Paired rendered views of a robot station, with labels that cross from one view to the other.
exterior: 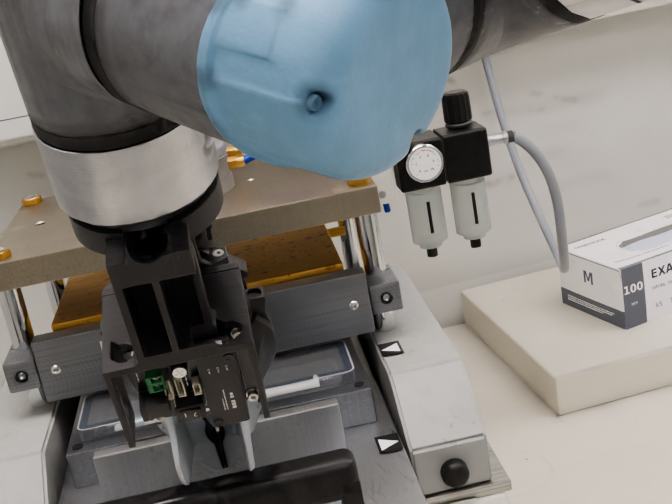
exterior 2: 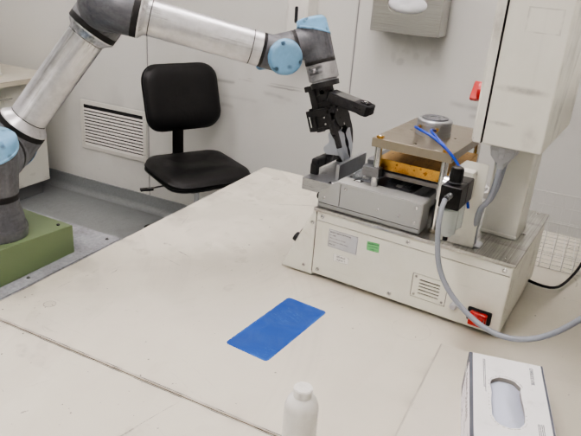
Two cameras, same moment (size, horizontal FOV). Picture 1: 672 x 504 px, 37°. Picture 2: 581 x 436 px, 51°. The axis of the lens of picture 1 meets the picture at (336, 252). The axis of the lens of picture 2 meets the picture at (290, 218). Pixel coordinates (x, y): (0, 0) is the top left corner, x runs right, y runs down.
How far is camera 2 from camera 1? 1.76 m
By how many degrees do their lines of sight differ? 112
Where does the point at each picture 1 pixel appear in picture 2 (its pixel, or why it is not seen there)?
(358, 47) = not seen: hidden behind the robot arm
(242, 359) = (315, 120)
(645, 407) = (410, 380)
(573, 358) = (453, 357)
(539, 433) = (430, 350)
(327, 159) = not seen: hidden behind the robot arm
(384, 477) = (321, 179)
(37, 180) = not seen: outside the picture
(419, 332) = (360, 185)
